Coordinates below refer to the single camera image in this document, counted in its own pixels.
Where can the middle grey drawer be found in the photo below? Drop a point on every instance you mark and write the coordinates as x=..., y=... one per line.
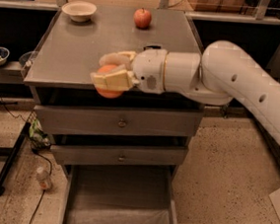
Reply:
x=118, y=155

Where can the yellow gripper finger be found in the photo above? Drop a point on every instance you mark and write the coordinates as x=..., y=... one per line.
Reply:
x=115, y=80
x=124, y=58

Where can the white bowl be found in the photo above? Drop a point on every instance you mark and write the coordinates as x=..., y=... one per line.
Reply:
x=79, y=11

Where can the black stand leg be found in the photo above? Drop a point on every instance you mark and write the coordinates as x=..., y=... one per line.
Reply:
x=12, y=155

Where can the clear glass bowl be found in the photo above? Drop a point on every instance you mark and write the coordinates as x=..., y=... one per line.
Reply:
x=27, y=59

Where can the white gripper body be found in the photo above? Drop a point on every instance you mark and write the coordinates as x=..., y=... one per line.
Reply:
x=149, y=69

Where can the top grey drawer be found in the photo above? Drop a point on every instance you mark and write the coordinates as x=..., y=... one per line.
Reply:
x=115, y=121

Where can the bottom grey drawer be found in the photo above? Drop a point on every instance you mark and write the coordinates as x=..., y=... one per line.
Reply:
x=119, y=195

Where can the clear plastic bottle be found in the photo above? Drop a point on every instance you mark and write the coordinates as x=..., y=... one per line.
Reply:
x=43, y=178

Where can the dark snack packet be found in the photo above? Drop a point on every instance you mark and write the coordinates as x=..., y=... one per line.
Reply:
x=151, y=47

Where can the green snack bag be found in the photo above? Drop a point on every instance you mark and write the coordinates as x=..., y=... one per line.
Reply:
x=37, y=136

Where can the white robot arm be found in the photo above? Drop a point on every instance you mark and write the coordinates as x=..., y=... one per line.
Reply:
x=221, y=73

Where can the orange fruit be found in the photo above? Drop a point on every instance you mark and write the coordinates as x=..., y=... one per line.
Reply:
x=108, y=93

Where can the grey drawer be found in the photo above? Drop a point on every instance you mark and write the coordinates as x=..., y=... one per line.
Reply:
x=119, y=195
x=115, y=121
x=118, y=155

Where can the grey drawer cabinet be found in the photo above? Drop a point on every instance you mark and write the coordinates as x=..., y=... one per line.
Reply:
x=71, y=51

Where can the red apple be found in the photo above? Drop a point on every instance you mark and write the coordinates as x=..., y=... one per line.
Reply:
x=142, y=18

